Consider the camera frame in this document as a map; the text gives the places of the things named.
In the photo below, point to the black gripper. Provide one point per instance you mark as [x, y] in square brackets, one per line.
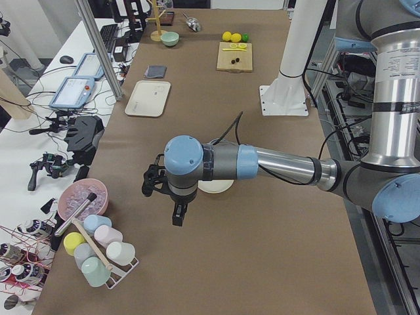
[180, 199]

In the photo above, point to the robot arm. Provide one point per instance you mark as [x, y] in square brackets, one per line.
[386, 180]

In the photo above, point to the cream rabbit tray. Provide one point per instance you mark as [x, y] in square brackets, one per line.
[148, 98]

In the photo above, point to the white cup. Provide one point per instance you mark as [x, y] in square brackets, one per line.
[121, 253]

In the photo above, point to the pink cup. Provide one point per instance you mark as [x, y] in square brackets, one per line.
[105, 235]

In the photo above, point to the white cup rack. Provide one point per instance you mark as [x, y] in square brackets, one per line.
[119, 273]

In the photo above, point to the metal black-tipped muddler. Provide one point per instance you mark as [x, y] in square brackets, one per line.
[63, 227]

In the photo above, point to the blue cup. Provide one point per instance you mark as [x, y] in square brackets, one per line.
[92, 222]

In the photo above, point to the mint green cup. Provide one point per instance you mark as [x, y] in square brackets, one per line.
[95, 272]

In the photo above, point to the grey cup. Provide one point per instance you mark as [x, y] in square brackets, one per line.
[81, 253]

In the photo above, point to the pink bowl with ice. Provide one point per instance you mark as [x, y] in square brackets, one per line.
[77, 193]

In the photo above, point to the yellow cup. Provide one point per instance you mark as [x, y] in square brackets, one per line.
[73, 240]

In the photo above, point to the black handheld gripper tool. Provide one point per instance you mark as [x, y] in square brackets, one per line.
[54, 164]

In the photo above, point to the grey folded cloth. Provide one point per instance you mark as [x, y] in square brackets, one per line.
[155, 72]

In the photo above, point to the teach pendant tablet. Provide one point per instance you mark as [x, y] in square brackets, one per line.
[89, 66]
[73, 93]

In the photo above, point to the wooden cutting board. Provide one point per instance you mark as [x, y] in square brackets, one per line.
[224, 57]

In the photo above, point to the mint green bowl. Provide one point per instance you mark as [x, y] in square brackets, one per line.
[170, 38]

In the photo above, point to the wooden cup tree stand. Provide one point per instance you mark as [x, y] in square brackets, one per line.
[158, 11]

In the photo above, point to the yellow lemon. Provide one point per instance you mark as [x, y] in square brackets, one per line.
[236, 38]
[226, 36]

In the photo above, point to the green lime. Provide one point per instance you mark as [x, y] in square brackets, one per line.
[244, 37]

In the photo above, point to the metal scoop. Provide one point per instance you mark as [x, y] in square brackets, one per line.
[192, 23]

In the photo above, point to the black computer mouse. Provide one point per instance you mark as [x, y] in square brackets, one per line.
[66, 59]

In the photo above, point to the black keyboard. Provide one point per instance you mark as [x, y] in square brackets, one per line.
[108, 35]

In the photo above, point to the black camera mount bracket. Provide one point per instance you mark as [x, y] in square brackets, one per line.
[83, 138]

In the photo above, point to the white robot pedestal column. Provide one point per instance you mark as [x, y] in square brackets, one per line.
[285, 96]

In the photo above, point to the aluminium frame post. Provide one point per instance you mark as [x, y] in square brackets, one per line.
[89, 22]

